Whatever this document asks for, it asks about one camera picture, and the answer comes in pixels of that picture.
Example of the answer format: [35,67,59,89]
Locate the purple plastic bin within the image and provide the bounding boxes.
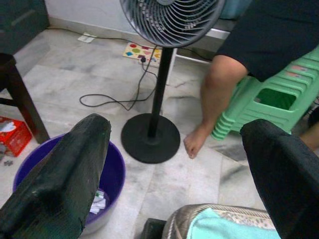
[12,133,126,237]

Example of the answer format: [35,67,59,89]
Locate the white paper carton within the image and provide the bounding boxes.
[89,189,111,215]

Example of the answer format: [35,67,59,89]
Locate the black bed frame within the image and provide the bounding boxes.
[141,218,168,239]

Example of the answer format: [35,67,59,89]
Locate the seated person in black shorts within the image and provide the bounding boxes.
[183,0,319,160]

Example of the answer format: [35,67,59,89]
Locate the white floor power socket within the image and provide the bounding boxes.
[77,34,97,44]

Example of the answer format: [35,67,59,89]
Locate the black fan power cable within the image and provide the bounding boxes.
[79,56,159,112]

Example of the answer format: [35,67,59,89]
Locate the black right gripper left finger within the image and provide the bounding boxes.
[0,113,112,239]

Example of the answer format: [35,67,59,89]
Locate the turquoise blanket with colourful shapes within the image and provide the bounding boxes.
[186,208,282,239]

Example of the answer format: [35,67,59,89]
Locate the colourful shape puzzle board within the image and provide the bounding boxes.
[123,42,162,68]

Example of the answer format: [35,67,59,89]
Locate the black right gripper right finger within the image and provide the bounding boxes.
[239,119,319,239]

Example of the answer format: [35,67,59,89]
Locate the black standing fan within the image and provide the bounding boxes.
[119,0,226,164]

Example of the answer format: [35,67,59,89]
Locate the stacked green plastic stools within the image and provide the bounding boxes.
[211,46,319,141]

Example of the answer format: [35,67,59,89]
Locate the grey quilted spotted mattress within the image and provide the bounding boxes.
[165,203,277,239]

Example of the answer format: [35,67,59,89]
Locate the small red cardboard box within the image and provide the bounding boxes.
[0,116,33,157]

